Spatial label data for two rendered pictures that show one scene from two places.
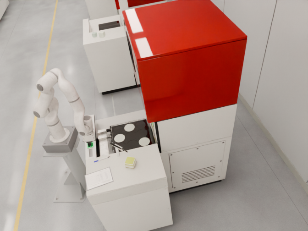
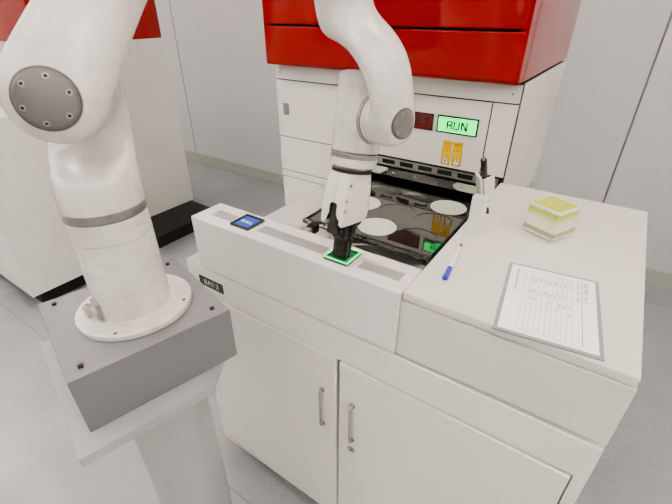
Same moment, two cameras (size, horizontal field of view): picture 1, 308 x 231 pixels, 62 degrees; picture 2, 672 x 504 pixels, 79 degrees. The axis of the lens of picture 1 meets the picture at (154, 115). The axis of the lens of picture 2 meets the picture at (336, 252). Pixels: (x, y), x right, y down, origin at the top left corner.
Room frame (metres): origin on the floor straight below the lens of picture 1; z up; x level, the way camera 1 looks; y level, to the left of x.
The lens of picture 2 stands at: (1.08, 1.13, 1.38)
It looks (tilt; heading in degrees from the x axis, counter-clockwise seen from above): 31 degrees down; 310
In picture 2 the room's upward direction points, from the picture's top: straight up
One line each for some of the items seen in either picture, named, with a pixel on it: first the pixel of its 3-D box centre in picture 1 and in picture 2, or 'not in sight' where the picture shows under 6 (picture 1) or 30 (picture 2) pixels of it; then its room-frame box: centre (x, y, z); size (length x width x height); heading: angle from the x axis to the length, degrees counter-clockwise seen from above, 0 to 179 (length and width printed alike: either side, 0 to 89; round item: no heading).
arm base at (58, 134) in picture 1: (56, 129); (122, 261); (1.73, 0.92, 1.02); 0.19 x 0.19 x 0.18
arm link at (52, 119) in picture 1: (50, 109); (85, 128); (1.76, 0.90, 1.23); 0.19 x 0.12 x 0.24; 149
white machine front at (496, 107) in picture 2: (148, 107); (377, 139); (1.82, 0.04, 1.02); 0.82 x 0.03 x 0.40; 6
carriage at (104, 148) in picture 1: (103, 145); not in sight; (1.56, 0.50, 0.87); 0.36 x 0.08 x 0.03; 6
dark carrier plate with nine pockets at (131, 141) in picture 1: (130, 135); (396, 212); (1.61, 0.24, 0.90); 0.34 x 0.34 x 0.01; 6
